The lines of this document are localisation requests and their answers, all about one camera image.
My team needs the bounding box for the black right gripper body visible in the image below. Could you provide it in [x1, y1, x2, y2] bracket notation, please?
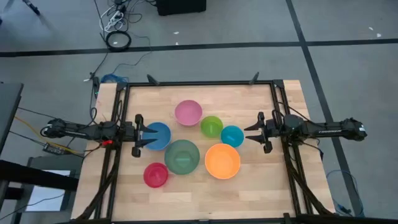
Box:
[256, 111, 281, 154]

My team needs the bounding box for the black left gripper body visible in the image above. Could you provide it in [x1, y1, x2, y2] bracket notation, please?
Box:
[126, 113, 146, 158]

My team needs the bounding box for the blue plastic bowl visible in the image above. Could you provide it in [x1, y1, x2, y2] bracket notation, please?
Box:
[142, 121, 172, 152]

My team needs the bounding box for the orange plastic bowl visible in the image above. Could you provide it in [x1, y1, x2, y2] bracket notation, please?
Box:
[204, 143, 241, 180]

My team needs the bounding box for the pink plastic bowl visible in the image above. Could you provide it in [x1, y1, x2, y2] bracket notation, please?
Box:
[174, 100, 203, 127]

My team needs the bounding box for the light green plastic bowl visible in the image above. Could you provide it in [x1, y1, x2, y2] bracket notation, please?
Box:
[200, 115, 224, 139]

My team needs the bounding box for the teal plastic bowl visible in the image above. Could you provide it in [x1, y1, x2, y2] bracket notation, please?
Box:
[220, 125, 245, 148]

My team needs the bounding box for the red plastic bowl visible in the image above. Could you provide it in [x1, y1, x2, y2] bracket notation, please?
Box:
[143, 162, 169, 189]

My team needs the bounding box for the dark green plastic bowl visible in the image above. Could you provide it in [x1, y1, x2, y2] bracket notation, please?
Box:
[164, 139, 201, 175]

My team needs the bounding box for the black hub with green light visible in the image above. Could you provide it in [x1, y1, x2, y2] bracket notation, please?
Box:
[92, 75, 101, 98]

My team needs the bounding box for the small black circuit box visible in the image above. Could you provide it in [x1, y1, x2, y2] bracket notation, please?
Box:
[42, 143, 68, 156]

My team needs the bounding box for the grey cart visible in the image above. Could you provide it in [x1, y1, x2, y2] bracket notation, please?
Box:
[24, 154, 84, 213]

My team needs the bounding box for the black beam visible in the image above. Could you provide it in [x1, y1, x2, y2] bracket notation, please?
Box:
[0, 159, 79, 192]

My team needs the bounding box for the white power strip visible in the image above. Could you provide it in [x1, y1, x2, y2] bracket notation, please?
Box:
[99, 9, 126, 34]

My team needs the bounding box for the black box on floor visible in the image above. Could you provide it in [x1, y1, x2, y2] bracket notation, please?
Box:
[155, 0, 208, 17]

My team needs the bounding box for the black desk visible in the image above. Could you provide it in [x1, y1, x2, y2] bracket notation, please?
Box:
[0, 82, 24, 154]

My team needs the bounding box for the black tripod leg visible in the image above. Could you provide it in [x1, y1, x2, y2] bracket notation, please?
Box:
[21, 0, 42, 17]

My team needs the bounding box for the bundled blue cable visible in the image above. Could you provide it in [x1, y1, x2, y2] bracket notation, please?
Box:
[100, 73, 129, 84]

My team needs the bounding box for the black aluminium table frame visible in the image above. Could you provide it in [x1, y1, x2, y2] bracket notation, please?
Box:
[74, 72, 338, 224]

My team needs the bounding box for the coiled black cable ring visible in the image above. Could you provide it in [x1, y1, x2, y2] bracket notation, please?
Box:
[105, 30, 132, 52]

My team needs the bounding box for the yellow cable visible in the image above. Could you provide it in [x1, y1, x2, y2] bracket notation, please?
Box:
[13, 116, 82, 156]

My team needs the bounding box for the thin looped blue cable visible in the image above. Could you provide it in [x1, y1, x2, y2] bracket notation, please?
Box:
[325, 169, 365, 218]

